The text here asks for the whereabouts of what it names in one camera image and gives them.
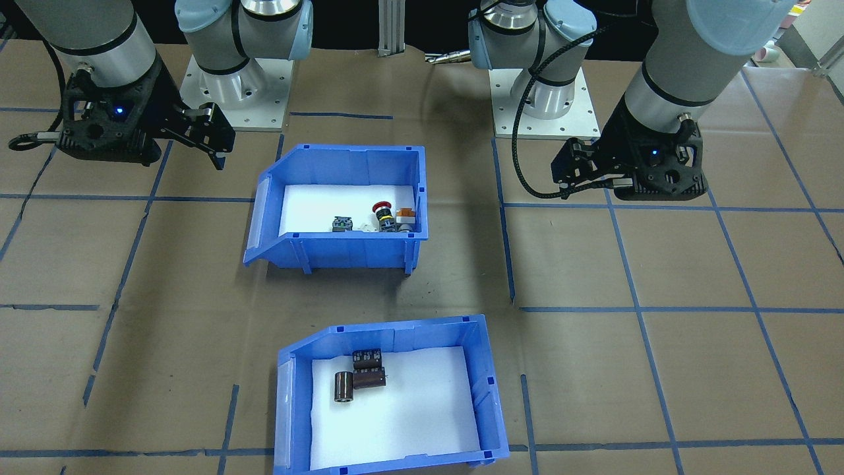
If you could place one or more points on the white foam liner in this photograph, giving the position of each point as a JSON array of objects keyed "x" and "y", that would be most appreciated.
[
  {"x": 409, "y": 415},
  {"x": 316, "y": 204}
]

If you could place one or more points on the small white plastic part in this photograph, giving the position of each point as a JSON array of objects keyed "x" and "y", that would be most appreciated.
[{"x": 366, "y": 227}]

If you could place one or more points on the orange topped switch block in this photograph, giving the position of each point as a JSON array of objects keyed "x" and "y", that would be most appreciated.
[{"x": 406, "y": 218}]

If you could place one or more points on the short aluminium profile post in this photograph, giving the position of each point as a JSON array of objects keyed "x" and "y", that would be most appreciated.
[{"x": 391, "y": 26}]

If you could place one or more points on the silver metal cone tool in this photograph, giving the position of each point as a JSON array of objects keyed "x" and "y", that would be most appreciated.
[{"x": 448, "y": 58}]

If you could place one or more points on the black cover cloth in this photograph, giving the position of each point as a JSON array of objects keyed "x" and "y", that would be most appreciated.
[{"x": 343, "y": 20}]

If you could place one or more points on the blue bin with capacitors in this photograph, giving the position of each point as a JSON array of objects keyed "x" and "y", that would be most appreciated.
[{"x": 389, "y": 462}]

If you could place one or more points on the red emergency stop button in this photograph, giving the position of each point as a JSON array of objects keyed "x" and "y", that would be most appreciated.
[{"x": 383, "y": 212}]

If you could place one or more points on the white square base plate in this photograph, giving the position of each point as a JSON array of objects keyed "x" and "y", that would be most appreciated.
[
  {"x": 587, "y": 125},
  {"x": 267, "y": 112}
]

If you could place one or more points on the pink cup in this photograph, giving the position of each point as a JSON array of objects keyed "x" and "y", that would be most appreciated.
[{"x": 766, "y": 54}]

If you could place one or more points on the green black push button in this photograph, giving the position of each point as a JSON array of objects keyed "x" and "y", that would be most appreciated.
[{"x": 342, "y": 225}]

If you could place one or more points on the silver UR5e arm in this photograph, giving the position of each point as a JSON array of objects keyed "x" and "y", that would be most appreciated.
[
  {"x": 99, "y": 46},
  {"x": 686, "y": 59}
]

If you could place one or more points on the grey metal frame bar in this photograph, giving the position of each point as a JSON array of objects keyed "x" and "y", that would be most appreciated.
[{"x": 814, "y": 39}]

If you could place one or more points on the blue bin with buttons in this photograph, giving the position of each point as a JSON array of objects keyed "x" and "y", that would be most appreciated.
[{"x": 343, "y": 254}]

